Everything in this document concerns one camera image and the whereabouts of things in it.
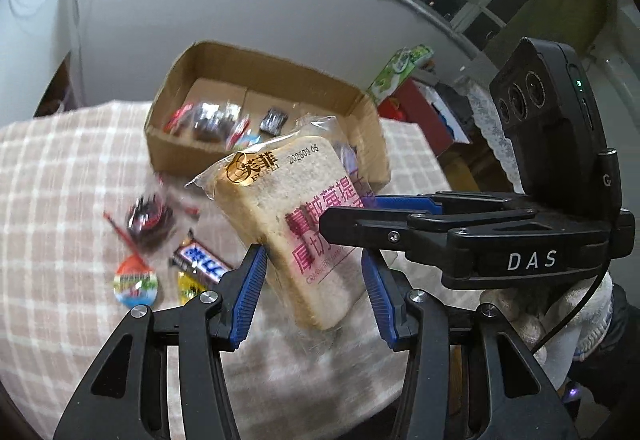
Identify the red white blue snack packet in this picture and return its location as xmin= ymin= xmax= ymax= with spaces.
xmin=225 ymin=117 xmax=263 ymax=152

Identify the red storage box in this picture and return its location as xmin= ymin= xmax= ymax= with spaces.
xmin=377 ymin=79 xmax=473 ymax=158

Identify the dark clothing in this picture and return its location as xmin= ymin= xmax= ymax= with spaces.
xmin=565 ymin=282 xmax=640 ymax=426

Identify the chocolate bar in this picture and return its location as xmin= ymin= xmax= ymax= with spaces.
xmin=169 ymin=230 xmax=235 ymax=285

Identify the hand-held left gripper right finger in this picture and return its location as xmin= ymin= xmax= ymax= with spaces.
xmin=360 ymin=250 xmax=583 ymax=440

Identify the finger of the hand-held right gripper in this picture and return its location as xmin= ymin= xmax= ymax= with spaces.
xmin=319 ymin=204 xmax=542 ymax=263
xmin=372 ymin=192 xmax=538 ymax=216

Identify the person's right forearm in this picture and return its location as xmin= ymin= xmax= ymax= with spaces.
xmin=480 ymin=270 xmax=618 ymax=366

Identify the yellow green candy packet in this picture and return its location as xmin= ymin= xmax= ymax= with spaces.
xmin=176 ymin=270 xmax=213 ymax=307

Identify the green carton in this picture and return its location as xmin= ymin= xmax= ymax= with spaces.
xmin=369 ymin=44 xmax=435 ymax=107

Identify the egg shaped colourful candy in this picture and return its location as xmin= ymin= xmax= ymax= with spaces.
xmin=113 ymin=254 xmax=163 ymax=310

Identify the checked tablecloth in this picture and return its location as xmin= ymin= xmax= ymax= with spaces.
xmin=0 ymin=101 xmax=451 ymax=440

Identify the white lace tablecloth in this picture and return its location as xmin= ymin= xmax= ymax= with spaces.
xmin=462 ymin=75 xmax=523 ymax=193

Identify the black cable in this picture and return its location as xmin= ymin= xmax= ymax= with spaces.
xmin=529 ymin=265 xmax=608 ymax=355

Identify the sliced bread packet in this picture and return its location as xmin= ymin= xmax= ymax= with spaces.
xmin=185 ymin=115 xmax=376 ymax=332

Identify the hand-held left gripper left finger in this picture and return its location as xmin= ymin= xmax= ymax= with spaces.
xmin=50 ymin=242 xmax=271 ymax=440

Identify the small black snack packet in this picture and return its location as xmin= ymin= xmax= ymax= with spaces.
xmin=259 ymin=106 xmax=289 ymax=137

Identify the cardboard box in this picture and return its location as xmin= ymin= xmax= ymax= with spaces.
xmin=144 ymin=40 xmax=392 ymax=186

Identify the red black snack packet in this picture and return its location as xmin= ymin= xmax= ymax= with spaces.
xmin=164 ymin=101 xmax=251 ymax=143
xmin=104 ymin=190 xmax=201 ymax=253

